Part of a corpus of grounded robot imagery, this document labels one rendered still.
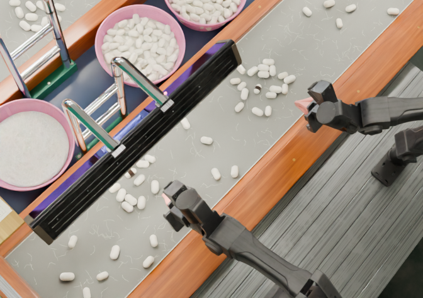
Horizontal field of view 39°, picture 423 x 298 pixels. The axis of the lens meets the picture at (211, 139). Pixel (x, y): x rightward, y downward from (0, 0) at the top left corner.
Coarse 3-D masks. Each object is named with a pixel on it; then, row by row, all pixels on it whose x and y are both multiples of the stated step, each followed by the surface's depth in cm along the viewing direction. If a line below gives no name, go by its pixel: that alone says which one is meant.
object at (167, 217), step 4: (192, 188) 144; (168, 212) 142; (164, 216) 142; (168, 216) 142; (172, 216) 143; (168, 220) 142; (172, 220) 143; (176, 220) 144; (172, 224) 144; (176, 224) 144; (180, 224) 145; (188, 224) 140; (172, 228) 145; (176, 228) 145; (180, 228) 146
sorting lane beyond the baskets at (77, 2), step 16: (0, 0) 178; (32, 0) 179; (64, 0) 180; (80, 0) 181; (96, 0) 181; (0, 16) 176; (16, 16) 177; (64, 16) 178; (80, 16) 179; (0, 32) 175; (16, 32) 175; (32, 32) 176; (16, 48) 174; (32, 48) 174; (0, 64) 171; (16, 64) 172; (0, 80) 170
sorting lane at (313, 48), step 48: (288, 0) 188; (336, 0) 189; (384, 0) 191; (240, 48) 180; (288, 48) 182; (336, 48) 184; (240, 96) 175; (288, 96) 177; (192, 144) 169; (240, 144) 170; (144, 192) 163; (96, 240) 158; (144, 240) 159; (48, 288) 152; (96, 288) 154
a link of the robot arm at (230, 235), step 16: (224, 224) 132; (240, 224) 131; (224, 240) 130; (240, 240) 129; (256, 240) 129; (240, 256) 128; (256, 256) 126; (272, 256) 126; (272, 272) 124; (288, 272) 123; (304, 272) 122; (320, 272) 121; (288, 288) 121; (304, 288) 122
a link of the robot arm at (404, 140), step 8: (416, 128) 163; (400, 136) 168; (408, 136) 165; (416, 136) 162; (400, 144) 167; (408, 144) 165; (416, 144) 162; (400, 152) 167; (408, 152) 166; (416, 152) 166
